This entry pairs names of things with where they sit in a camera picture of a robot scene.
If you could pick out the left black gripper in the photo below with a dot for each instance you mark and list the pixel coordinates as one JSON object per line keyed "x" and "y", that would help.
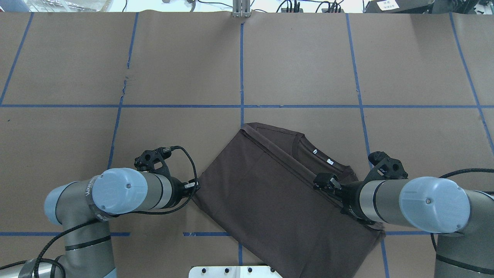
{"x": 178, "y": 190}

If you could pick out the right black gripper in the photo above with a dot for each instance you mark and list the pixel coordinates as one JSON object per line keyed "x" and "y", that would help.
{"x": 350, "y": 195}

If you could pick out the dark brown t-shirt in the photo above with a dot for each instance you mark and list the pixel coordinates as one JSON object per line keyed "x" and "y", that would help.
{"x": 259, "y": 189}

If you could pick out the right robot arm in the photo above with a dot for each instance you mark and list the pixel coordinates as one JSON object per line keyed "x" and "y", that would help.
{"x": 459, "y": 221}

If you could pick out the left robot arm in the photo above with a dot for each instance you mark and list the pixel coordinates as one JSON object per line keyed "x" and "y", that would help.
{"x": 84, "y": 209}

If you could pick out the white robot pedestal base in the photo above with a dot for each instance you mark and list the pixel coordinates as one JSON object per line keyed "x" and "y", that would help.
{"x": 233, "y": 272}

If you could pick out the aluminium camera post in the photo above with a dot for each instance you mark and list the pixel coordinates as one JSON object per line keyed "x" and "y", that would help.
{"x": 241, "y": 8}

